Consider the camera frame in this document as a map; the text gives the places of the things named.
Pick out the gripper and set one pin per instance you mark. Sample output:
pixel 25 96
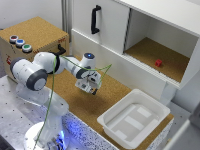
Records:
pixel 87 82

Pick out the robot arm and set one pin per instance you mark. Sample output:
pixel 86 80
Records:
pixel 33 71

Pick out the white plastic box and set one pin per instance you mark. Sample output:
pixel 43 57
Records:
pixel 133 121

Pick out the wooden drawer box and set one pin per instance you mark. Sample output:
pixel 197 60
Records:
pixel 35 31

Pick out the white sliding door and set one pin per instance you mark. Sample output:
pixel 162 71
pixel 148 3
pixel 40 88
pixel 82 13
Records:
pixel 111 23

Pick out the green button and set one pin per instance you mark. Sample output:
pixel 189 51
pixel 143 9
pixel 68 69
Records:
pixel 26 47

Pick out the pink block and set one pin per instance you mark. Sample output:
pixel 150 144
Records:
pixel 158 62

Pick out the blue button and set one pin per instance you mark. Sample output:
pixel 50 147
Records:
pixel 20 42

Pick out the red button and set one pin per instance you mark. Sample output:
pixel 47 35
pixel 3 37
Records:
pixel 13 38

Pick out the white cabinet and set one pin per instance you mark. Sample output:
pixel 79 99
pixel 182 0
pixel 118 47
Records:
pixel 160 13

